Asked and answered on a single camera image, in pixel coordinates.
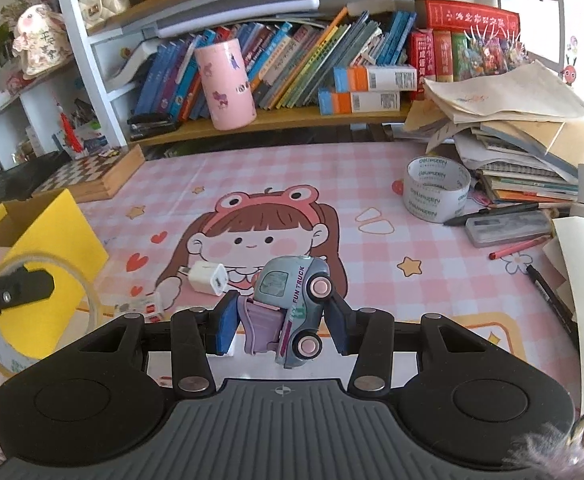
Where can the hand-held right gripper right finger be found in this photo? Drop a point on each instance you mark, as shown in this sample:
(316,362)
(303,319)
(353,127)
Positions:
(339,332)

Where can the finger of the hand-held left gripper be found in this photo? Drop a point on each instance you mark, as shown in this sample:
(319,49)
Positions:
(22,285)

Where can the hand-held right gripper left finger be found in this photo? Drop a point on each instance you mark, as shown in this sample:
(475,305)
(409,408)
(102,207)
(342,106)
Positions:
(227,327)

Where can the white charger cube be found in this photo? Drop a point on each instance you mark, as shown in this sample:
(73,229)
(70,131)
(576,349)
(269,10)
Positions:
(209,277)

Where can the grey purple toy truck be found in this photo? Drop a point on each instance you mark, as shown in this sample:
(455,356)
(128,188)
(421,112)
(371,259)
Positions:
(292,305)

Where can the yellow cardboard box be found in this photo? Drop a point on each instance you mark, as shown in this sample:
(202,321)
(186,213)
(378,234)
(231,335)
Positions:
(57,240)

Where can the pink checkered cloth desktop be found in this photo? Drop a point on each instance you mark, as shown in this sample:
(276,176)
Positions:
(422,285)

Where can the small white red packet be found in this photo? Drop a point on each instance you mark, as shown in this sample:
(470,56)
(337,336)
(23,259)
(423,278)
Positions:
(142,307)

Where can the black electronic keyboard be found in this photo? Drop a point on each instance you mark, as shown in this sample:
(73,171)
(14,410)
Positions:
(12,180)

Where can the wooden chessboard box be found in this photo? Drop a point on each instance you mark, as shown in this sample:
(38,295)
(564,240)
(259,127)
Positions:
(89,172)

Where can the red tassel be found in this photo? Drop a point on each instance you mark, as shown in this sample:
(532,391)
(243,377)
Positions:
(69,130)

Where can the white printed tape roll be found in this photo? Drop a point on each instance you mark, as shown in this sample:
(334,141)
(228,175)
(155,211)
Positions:
(437,187)

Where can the black stylus pen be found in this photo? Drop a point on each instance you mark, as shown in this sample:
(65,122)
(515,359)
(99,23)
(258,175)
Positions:
(492,212)

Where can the red pencil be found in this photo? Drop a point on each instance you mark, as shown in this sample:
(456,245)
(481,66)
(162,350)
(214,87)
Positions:
(517,248)

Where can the grey pencil case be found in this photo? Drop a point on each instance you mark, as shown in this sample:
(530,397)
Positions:
(509,228)

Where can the black stapler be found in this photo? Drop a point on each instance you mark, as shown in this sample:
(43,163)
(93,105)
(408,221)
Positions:
(152,126)

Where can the black marker pen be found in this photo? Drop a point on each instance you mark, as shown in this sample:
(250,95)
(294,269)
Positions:
(552,295)

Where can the orange blue white carton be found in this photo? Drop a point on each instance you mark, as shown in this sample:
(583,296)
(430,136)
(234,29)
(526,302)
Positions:
(359,102)
(374,79)

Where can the pink printed cylinder container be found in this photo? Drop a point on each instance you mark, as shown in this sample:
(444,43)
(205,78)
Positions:
(224,85)

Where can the pink white bunny doll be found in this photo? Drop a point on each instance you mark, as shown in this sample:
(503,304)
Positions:
(37,42)

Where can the thick white-paged book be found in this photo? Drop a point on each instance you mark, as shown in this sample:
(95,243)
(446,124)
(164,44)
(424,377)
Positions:
(134,65)

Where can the pile of papers and books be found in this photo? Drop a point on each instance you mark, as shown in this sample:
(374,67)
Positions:
(512,125)

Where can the row of shelf books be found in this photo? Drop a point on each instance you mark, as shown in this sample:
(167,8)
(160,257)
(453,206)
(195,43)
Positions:
(292,60)

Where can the red hardcover book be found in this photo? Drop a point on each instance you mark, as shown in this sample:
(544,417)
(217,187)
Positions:
(420,62)

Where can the white light bar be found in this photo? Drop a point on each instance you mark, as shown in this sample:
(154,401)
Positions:
(237,16)

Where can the thick red dictionary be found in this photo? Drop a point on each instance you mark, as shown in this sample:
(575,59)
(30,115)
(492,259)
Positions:
(467,16)

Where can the white bookshelf frame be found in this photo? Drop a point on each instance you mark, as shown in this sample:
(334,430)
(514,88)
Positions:
(88,60)

